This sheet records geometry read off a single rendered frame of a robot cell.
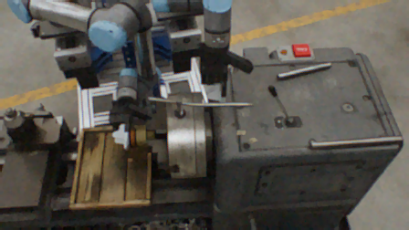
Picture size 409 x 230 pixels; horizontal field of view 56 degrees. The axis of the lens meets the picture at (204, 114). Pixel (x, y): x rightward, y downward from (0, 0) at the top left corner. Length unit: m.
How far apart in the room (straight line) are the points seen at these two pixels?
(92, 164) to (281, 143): 0.80
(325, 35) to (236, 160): 2.48
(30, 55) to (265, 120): 2.57
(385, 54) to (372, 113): 2.19
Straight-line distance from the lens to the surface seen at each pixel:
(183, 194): 1.55
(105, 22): 1.34
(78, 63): 1.77
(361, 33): 3.66
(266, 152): 1.20
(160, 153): 1.35
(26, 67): 3.43
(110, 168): 1.62
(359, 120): 1.35
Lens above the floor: 2.27
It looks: 54 degrees down
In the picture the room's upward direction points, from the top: straight up
